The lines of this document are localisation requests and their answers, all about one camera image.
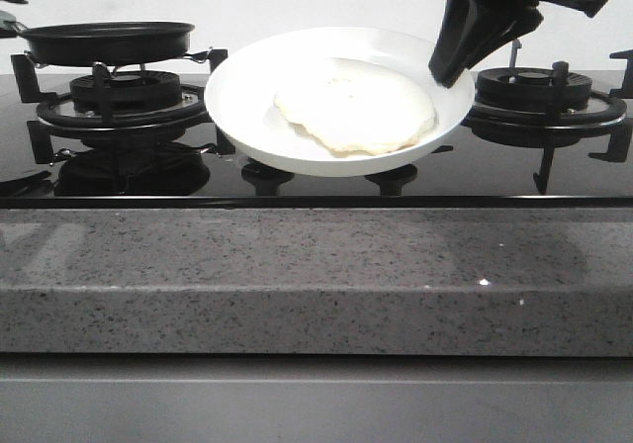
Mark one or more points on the wire pan reducer stand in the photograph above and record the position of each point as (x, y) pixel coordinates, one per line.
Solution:
(197, 57)

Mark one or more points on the black glass gas hob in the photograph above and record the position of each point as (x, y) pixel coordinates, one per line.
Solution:
(442, 179)

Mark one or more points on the black frying pan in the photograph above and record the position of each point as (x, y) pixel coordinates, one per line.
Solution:
(112, 43)

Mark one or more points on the black gas burner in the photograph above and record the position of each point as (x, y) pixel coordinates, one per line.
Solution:
(529, 89)
(129, 92)

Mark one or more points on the fried egg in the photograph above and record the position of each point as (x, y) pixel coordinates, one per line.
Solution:
(353, 106)

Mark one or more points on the white round plate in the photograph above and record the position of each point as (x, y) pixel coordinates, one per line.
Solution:
(240, 98)

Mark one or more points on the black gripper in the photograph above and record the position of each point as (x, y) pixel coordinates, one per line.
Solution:
(472, 29)

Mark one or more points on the black pan support grate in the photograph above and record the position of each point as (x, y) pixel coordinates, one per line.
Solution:
(544, 112)
(99, 116)

